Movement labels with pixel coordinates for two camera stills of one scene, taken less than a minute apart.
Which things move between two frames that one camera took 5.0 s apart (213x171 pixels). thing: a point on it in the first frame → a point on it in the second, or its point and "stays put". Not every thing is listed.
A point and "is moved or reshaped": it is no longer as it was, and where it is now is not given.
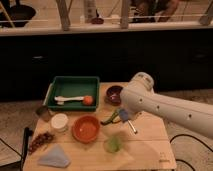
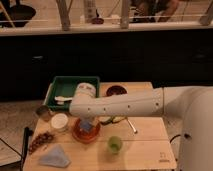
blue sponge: x=123 y=114 is moved or reshaped
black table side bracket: x=27 y=133 stays put
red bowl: x=85 y=129 stays put
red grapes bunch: x=40 y=140 stays put
